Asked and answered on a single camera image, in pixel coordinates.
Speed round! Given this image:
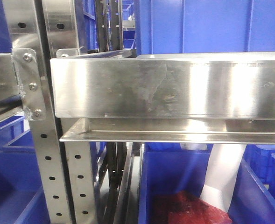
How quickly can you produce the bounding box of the stainless steel shelf tray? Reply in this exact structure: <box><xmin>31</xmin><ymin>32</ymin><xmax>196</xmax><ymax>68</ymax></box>
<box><xmin>50</xmin><ymin>52</ymin><xmax>275</xmax><ymax>120</ymax></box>

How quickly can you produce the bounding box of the blue bin lower left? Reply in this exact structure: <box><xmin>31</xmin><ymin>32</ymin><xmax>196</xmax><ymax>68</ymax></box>
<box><xmin>0</xmin><ymin>116</ymin><xmax>50</xmax><ymax>224</ymax></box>

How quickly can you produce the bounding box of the blue bin lower right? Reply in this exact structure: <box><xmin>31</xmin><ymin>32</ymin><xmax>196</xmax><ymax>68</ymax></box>
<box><xmin>228</xmin><ymin>144</ymin><xmax>275</xmax><ymax>224</ymax></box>

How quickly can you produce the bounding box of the large blue bin behind shelf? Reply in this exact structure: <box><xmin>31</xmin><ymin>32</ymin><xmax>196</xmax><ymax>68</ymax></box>
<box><xmin>134</xmin><ymin>0</ymin><xmax>275</xmax><ymax>54</ymax></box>

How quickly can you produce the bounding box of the blue bin lower centre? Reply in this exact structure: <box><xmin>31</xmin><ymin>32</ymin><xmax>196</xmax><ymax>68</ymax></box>
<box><xmin>138</xmin><ymin>145</ymin><xmax>211</xmax><ymax>224</ymax></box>

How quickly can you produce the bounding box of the steel corner bracket plate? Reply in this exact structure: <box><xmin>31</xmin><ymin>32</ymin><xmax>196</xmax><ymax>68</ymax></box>
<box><xmin>12</xmin><ymin>48</ymin><xmax>46</xmax><ymax>120</ymax></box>

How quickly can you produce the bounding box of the left steel shelf beam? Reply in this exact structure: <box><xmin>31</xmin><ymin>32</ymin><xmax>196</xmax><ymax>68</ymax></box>
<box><xmin>0</xmin><ymin>53</ymin><xmax>22</xmax><ymax>122</ymax></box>

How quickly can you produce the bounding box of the steel lower shelf lip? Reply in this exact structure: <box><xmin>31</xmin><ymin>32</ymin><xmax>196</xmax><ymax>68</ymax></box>
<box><xmin>60</xmin><ymin>119</ymin><xmax>275</xmax><ymax>144</ymax></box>

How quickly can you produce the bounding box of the perforated steel upright post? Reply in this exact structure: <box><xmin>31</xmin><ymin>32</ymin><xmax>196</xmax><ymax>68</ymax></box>
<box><xmin>3</xmin><ymin>0</ymin><xmax>99</xmax><ymax>224</ymax></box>

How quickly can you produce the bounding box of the red mesh bag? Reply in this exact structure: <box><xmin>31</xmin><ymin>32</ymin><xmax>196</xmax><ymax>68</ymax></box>
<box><xmin>150</xmin><ymin>191</ymin><xmax>233</xmax><ymax>224</ymax></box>

